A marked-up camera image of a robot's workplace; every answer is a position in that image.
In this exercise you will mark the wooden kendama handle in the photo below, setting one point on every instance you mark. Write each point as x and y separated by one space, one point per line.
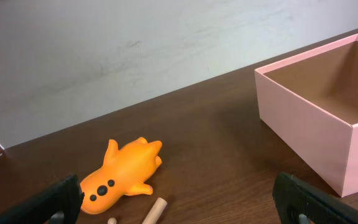
155 212

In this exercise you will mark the orange rubber animal toy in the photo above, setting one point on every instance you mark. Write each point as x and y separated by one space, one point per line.
124 172

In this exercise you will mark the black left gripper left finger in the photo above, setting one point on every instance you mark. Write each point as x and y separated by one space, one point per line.
59 203

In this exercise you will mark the pink cardboard box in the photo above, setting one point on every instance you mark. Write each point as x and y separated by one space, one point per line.
310 100

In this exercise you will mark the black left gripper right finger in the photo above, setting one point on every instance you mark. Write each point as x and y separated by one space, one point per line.
299 202

